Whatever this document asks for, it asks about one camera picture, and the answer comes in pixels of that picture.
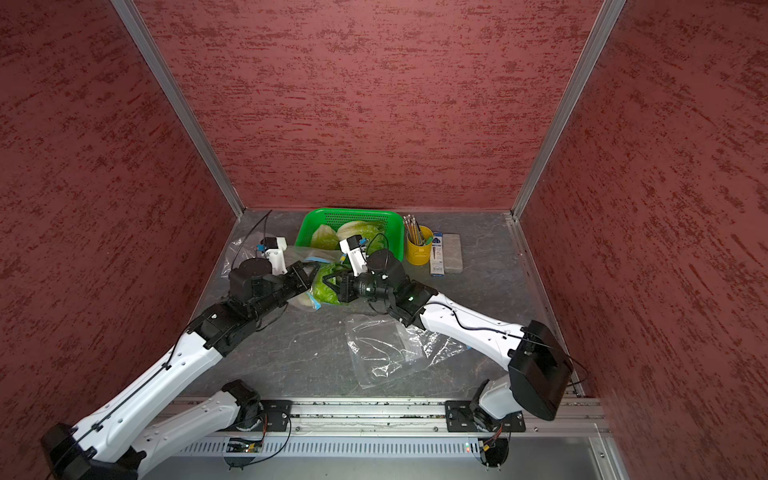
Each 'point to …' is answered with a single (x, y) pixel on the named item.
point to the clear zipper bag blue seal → (245, 247)
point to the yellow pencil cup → (419, 255)
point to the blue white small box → (437, 255)
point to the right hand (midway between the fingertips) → (323, 288)
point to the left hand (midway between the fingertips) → (320, 271)
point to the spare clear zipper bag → (383, 348)
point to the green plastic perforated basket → (337, 217)
